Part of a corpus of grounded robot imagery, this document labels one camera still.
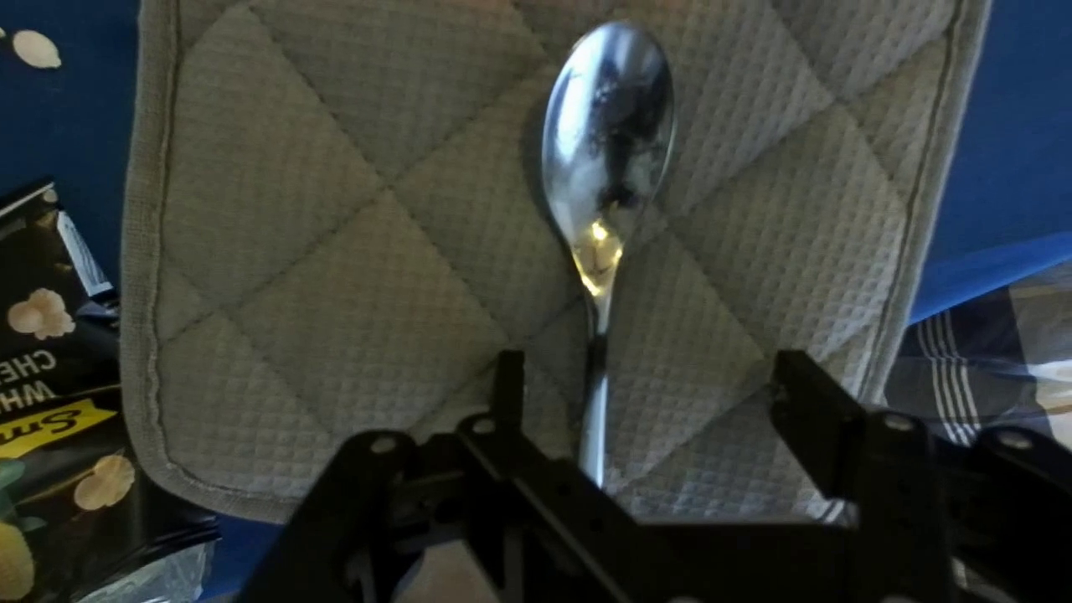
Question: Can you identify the grey quilted mat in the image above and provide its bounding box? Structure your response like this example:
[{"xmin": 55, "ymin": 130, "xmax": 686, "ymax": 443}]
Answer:
[{"xmin": 121, "ymin": 0, "xmax": 993, "ymax": 523}]

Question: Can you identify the silver metal spoon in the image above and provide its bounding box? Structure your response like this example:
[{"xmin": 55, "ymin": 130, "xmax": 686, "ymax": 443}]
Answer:
[{"xmin": 540, "ymin": 21, "xmax": 677, "ymax": 487}]

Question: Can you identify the blue ironing board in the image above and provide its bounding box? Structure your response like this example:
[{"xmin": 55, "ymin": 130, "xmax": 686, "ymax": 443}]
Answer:
[{"xmin": 3, "ymin": 0, "xmax": 1069, "ymax": 603}]

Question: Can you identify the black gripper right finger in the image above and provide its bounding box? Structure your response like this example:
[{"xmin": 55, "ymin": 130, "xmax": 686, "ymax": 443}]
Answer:
[{"xmin": 770, "ymin": 350, "xmax": 877, "ymax": 501}]

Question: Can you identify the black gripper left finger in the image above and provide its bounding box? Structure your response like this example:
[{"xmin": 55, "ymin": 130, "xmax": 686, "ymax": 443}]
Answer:
[{"xmin": 494, "ymin": 350, "xmax": 525, "ymax": 443}]

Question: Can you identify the black popcorn bag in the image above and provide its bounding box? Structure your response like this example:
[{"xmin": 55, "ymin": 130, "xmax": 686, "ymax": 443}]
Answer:
[{"xmin": 0, "ymin": 183, "xmax": 219, "ymax": 603}]

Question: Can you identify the bed with plaid bedding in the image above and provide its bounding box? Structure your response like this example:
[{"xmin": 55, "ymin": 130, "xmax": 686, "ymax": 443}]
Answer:
[{"xmin": 883, "ymin": 265, "xmax": 1072, "ymax": 447}]

